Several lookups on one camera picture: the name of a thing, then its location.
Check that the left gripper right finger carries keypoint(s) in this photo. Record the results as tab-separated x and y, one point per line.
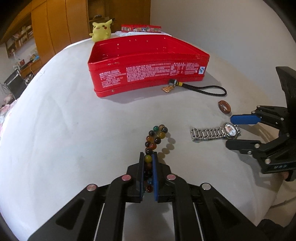
200	212

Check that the yellow Pikachu plush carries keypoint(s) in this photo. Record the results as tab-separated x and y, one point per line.
101	31

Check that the wooden wardrobe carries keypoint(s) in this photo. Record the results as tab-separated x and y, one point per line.
56	24

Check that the wooden door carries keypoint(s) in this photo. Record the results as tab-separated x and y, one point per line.
129	12

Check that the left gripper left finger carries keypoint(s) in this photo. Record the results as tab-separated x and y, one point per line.
97	212

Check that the floral bedspread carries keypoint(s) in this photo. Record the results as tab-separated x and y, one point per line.
5	108

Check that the red tin box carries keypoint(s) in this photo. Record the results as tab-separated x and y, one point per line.
128	63

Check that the black braided cord charm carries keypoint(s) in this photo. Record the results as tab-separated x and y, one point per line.
199	89

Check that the wooden desk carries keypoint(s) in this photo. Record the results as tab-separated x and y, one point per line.
31	68

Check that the white folded towel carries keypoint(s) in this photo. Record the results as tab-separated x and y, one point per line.
126	34

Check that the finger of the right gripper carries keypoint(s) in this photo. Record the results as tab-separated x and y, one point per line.
268	115
245	145

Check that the black office chair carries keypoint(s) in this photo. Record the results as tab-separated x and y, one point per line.
16	84

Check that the silver wristwatch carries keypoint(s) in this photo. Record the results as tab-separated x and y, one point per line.
227	131

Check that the red tin lid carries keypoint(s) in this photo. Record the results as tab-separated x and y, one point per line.
141	28

